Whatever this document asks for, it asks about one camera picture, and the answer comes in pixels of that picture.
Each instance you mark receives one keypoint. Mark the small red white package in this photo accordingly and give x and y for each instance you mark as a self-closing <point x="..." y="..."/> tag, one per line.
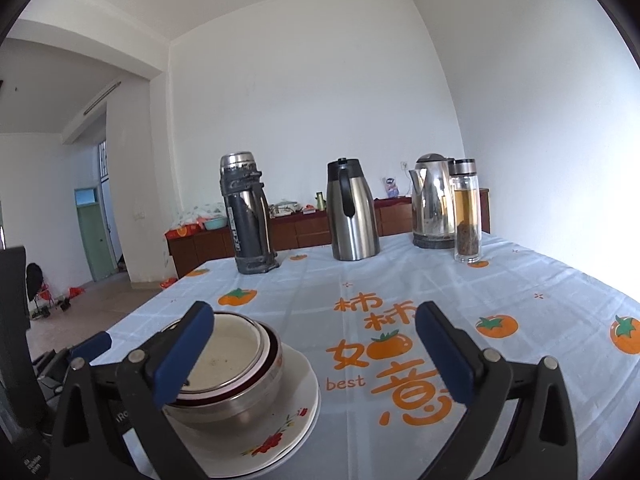
<point x="168" y="282"/>

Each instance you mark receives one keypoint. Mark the mesh food cover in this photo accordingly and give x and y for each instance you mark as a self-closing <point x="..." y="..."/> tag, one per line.
<point x="197" y="212"/>

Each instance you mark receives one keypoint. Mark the dark grey thermos flask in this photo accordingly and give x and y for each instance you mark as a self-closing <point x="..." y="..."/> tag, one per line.
<point x="247" y="220"/>

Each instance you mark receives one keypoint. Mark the small printed packet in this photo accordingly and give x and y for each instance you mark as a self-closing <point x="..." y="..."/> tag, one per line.
<point x="391" y="187"/>

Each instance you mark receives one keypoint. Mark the small green tin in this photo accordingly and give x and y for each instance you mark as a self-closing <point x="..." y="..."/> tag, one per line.
<point x="320" y="200"/>

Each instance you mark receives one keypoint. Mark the fluorescent tube light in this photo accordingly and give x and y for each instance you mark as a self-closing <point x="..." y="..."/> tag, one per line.
<point x="102" y="96"/>

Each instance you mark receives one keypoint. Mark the pale blue persimmon tablecloth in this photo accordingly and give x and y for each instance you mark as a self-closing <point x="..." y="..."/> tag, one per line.
<point x="310" y="285"/>

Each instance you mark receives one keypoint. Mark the dark wooden sideboard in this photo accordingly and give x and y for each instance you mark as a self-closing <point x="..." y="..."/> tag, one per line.
<point x="310" y="230"/>

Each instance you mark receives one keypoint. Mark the teal basin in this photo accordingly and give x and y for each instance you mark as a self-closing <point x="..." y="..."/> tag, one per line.
<point x="216" y="223"/>

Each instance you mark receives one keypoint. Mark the tea set tray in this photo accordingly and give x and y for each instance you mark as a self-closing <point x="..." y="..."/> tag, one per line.
<point x="285" y="209"/>

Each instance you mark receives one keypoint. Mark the black bag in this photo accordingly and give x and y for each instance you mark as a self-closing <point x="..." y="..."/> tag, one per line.
<point x="34" y="280"/>

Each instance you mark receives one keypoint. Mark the red plastic bag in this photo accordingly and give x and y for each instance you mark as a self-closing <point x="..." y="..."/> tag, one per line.
<point x="76" y="292"/>

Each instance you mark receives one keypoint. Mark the red plastic bowl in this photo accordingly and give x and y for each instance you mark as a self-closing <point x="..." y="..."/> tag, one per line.
<point x="272" y="355"/>

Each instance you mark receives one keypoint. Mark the orange printed box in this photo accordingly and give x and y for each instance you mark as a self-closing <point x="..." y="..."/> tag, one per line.
<point x="185" y="232"/>

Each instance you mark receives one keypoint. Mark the red stool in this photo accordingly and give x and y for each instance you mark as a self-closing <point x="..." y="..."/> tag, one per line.
<point x="47" y="295"/>

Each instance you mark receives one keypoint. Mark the stainless steel bowl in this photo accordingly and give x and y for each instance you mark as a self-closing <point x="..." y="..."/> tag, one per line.
<point x="240" y="405"/>

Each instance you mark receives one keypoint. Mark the glass tea bottle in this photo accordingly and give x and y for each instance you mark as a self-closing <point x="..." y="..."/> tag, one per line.
<point x="467" y="210"/>

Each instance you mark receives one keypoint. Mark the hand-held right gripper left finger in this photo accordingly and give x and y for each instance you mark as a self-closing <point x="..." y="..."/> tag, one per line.
<point x="185" y="350"/>

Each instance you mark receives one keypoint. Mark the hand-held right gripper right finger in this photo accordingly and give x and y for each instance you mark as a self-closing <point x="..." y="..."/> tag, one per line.
<point x="445" y="355"/>

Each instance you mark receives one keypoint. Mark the green door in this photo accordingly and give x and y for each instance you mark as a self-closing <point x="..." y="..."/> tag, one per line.
<point x="95" y="240"/>

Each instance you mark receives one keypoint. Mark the white floral ceramic bowl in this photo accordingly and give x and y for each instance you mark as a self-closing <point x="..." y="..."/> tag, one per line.
<point x="280" y="430"/>

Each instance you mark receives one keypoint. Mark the white enamel cup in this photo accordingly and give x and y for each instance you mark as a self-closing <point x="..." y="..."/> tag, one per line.
<point x="230" y="355"/>

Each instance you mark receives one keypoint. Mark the window grille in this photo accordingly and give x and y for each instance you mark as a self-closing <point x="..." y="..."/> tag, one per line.
<point x="102" y="160"/>

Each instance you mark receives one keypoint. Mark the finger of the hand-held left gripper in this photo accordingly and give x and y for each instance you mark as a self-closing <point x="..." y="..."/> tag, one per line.
<point x="122" y="417"/>
<point x="92" y="346"/>

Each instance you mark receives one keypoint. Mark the stainless electric kettle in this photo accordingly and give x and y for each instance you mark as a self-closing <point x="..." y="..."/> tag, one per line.
<point x="430" y="205"/>

